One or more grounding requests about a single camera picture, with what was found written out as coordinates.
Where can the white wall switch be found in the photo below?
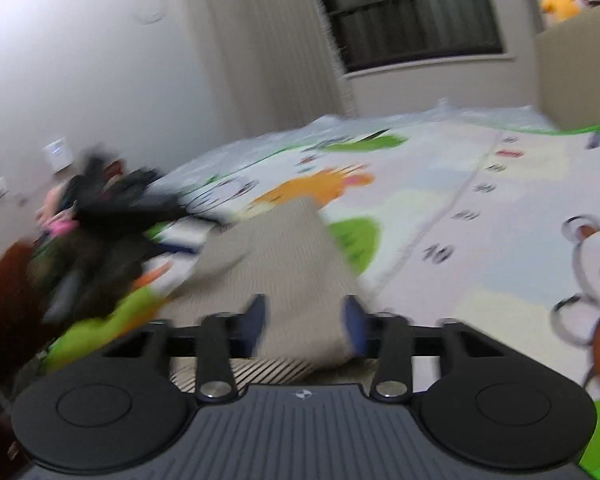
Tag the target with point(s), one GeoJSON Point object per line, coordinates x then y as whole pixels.
{"type": "Point", "coordinates": [57, 155]}
{"type": "Point", "coordinates": [1, 188]}

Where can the cartoon animal printed mat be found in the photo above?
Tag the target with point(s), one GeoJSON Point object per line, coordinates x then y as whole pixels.
{"type": "Point", "coordinates": [455, 220]}

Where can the dark barred window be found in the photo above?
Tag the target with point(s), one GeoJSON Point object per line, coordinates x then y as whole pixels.
{"type": "Point", "coordinates": [410, 15]}

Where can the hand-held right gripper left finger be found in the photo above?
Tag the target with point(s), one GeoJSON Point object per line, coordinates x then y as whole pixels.
{"type": "Point", "coordinates": [255, 325]}

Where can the beige striped pants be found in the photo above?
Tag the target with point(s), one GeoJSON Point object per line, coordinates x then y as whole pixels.
{"type": "Point", "coordinates": [280, 270]}

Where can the pink cloth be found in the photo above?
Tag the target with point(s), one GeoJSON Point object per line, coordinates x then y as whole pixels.
{"type": "Point", "coordinates": [60, 227]}

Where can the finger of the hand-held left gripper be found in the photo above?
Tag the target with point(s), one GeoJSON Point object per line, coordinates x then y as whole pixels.
{"type": "Point", "coordinates": [172, 207]}

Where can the white pleated curtain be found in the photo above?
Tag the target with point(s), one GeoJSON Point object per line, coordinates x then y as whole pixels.
{"type": "Point", "coordinates": [270, 60]}

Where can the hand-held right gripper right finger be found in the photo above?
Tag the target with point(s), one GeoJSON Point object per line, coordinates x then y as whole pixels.
{"type": "Point", "coordinates": [355, 325]}

